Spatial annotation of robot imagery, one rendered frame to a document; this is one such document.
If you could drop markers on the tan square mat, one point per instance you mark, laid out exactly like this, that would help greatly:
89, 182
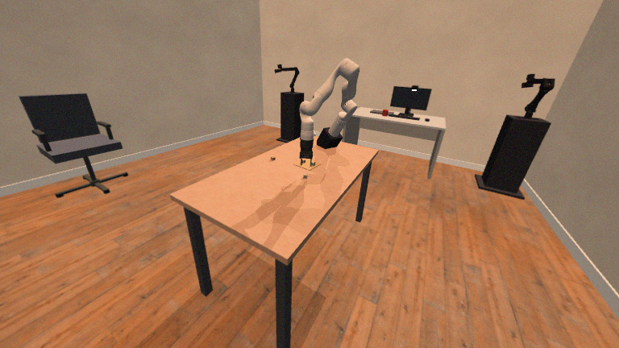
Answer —
306, 165

